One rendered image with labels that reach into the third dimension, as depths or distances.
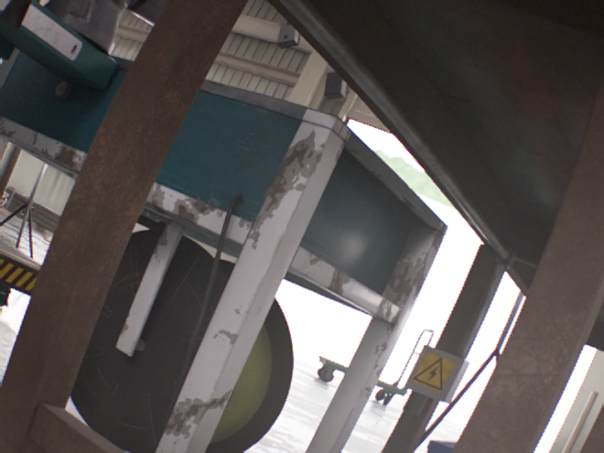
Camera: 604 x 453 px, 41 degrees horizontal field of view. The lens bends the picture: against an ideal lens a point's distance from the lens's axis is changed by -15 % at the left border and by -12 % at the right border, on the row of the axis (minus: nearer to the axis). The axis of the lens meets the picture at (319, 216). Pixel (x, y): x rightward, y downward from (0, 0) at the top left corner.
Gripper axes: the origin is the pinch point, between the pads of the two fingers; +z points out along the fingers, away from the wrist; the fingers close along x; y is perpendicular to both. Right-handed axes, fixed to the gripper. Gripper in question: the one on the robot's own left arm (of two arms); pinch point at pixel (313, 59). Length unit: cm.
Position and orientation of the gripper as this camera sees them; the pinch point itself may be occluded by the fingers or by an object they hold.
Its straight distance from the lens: 123.5
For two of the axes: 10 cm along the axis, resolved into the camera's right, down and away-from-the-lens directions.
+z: -1.2, 9.0, -4.3
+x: 4.6, 4.3, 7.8
